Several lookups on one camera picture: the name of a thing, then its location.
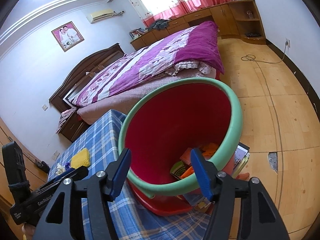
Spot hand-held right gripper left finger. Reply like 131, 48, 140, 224
32, 147, 132, 240

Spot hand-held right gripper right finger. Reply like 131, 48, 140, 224
190, 147, 287, 240

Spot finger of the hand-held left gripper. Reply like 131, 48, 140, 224
49, 168, 78, 182
40, 166, 90, 193

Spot yellow textured sponge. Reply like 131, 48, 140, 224
70, 148, 90, 168

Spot green mosquito coil packet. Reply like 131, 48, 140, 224
170, 161, 190, 180

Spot orange printed box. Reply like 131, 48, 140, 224
179, 148, 194, 164

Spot red bucket with green rim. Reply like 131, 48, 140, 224
118, 77, 243, 217

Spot person's left hand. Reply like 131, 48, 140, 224
21, 224, 38, 240

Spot blue plaid blanket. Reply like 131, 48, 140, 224
47, 109, 213, 240

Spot dark wooden nightstand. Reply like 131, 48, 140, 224
56, 107, 88, 142

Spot pink cloth pile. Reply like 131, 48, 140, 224
58, 107, 78, 130

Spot wooden wardrobe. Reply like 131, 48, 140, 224
0, 116, 50, 230

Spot dark wooden bed headboard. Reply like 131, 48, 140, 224
49, 43, 125, 113

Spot framed wedding photo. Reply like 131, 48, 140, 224
51, 21, 85, 52

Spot row of books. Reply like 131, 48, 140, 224
129, 28, 148, 40

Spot dark clothes pile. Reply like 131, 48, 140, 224
147, 19, 171, 31

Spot long wooden cabinet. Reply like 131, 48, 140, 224
130, 5, 238, 51

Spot open wooden shelf unit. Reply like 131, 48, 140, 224
229, 0, 266, 45

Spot pink floral curtains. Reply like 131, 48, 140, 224
122, 0, 235, 27

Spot cable on floor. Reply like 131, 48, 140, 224
241, 46, 288, 64

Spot wall air conditioner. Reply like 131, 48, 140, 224
86, 9, 117, 24

